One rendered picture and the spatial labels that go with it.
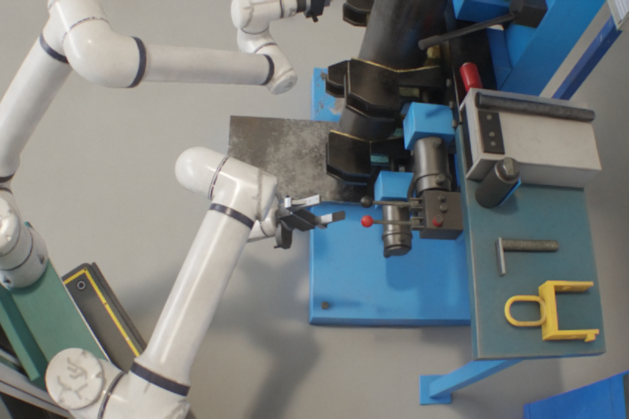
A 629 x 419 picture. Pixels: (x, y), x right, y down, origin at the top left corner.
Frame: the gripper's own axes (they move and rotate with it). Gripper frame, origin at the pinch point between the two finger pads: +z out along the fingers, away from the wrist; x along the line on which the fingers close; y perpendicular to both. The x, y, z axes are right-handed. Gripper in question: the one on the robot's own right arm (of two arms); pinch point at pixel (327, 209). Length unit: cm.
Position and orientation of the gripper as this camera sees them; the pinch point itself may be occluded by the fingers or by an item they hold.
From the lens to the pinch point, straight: 194.6
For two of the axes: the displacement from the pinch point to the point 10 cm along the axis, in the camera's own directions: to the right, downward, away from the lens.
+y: 0.0, -9.1, 4.1
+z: 8.4, -2.2, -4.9
